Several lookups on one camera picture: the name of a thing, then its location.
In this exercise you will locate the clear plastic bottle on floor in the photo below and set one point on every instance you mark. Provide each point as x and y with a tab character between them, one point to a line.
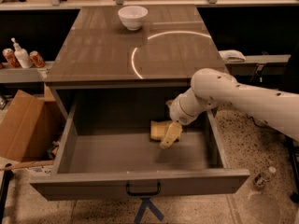
264	177

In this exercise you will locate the red soda can right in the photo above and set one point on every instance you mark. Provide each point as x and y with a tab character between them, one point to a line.
37	59

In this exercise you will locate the black metal stand right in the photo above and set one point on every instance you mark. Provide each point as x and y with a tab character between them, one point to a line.
293	157

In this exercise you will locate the brown cardboard box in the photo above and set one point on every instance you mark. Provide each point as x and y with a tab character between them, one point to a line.
29	127

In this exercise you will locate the white ceramic bowl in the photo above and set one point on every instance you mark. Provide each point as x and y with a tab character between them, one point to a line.
132	17

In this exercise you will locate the white soap pump bottle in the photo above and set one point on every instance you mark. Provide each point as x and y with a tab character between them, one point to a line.
21	55

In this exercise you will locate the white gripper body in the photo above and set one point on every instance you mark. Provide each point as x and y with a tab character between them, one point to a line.
177	112

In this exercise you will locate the open grey top drawer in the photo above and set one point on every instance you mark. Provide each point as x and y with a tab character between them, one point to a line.
106	144

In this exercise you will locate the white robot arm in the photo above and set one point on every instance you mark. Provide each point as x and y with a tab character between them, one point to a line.
210	88

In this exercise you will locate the red soda can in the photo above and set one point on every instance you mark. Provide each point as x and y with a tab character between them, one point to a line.
11	58
37	59

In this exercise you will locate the wooden stick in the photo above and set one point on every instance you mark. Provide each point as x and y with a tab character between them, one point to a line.
27	165

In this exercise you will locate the grey cabinet with counter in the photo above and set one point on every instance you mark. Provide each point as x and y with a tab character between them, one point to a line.
172	44

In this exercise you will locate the black drawer handle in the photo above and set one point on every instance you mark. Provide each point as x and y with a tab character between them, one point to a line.
143	190

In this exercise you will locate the folded white cloth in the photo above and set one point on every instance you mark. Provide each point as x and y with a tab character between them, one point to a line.
232	56

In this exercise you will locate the grey low shelf ledge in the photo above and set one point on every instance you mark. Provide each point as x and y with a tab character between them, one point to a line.
21	75

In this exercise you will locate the red soda can left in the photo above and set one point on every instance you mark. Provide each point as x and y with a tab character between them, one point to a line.
11	58

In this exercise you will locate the yellow sponge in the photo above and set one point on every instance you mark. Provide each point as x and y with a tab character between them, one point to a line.
158	128

